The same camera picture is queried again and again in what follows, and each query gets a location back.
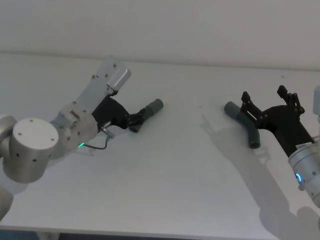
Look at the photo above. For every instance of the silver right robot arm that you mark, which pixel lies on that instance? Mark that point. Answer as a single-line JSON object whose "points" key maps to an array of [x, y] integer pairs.
{"points": [[306, 166]]}

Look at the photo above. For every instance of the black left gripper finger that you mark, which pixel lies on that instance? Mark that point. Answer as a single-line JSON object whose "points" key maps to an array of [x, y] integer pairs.
{"points": [[140, 113], [133, 122]]}

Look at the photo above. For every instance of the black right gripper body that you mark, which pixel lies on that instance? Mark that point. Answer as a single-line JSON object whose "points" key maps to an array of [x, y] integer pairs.
{"points": [[287, 125]]}

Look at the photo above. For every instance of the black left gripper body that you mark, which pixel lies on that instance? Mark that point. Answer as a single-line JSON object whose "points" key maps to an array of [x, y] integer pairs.
{"points": [[112, 111]]}

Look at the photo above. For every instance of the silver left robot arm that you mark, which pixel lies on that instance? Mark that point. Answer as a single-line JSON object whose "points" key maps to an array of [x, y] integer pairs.
{"points": [[35, 140]]}

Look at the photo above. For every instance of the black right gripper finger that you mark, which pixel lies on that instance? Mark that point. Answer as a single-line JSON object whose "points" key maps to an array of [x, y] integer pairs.
{"points": [[252, 108], [295, 102]]}

